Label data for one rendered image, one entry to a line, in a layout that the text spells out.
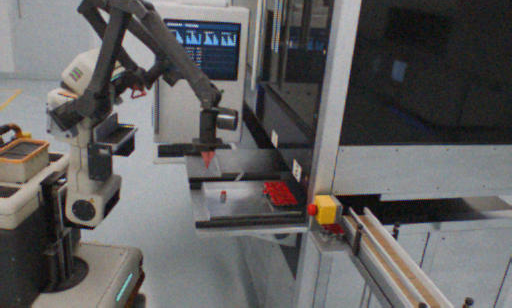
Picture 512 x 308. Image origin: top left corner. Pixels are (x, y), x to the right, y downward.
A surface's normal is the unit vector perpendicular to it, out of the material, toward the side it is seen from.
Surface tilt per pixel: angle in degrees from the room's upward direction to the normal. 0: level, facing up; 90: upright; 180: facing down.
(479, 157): 90
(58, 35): 90
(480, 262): 90
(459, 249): 90
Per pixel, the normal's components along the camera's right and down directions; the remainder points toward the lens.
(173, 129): 0.22, 0.36
